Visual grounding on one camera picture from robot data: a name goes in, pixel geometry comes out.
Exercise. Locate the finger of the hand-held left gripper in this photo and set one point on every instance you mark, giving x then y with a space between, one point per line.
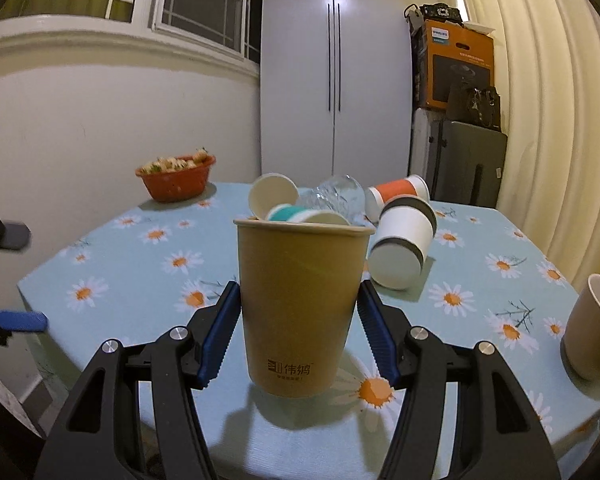
22 321
7 232

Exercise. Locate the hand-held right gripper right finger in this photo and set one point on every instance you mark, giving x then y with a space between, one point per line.
378 336

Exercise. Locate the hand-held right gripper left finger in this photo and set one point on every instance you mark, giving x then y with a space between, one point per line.
219 336

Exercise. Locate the tan paper cup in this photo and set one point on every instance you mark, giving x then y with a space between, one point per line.
300 300

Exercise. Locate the white paper cup black band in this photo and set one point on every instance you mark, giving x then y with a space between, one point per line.
405 232

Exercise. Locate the teal and white paper cup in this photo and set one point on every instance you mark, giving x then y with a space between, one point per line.
284 213

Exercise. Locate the clear glass cup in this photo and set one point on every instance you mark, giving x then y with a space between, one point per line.
336 195

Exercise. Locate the orange and white paper cup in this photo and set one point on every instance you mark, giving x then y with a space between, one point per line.
399 190

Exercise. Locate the plain cream paper cup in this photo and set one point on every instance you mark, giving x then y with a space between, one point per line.
272 192

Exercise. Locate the blue daisy tablecloth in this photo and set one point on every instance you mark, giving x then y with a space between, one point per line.
130 270

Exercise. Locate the orange plastic bowl with food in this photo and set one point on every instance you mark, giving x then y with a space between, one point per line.
175 185

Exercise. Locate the pale produce pile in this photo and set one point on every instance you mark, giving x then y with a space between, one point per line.
172 164

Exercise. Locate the white appliance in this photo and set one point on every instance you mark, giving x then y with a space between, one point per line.
422 150

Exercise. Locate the grey suitcase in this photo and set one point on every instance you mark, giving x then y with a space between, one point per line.
462 160

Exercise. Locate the beige ceramic mug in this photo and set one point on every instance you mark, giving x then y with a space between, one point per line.
591 335

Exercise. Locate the black handbag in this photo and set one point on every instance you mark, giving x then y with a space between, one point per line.
475 107

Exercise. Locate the grey two-door wardrobe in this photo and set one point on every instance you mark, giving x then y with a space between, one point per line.
300 85

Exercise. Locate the cream curtain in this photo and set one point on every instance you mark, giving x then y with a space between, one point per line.
555 110

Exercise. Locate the white framed window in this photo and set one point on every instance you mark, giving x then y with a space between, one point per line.
195 5

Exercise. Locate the orange and black cardboard box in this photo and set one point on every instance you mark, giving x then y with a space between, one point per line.
460 52

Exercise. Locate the black patterned pouch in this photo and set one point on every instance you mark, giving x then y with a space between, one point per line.
437 12

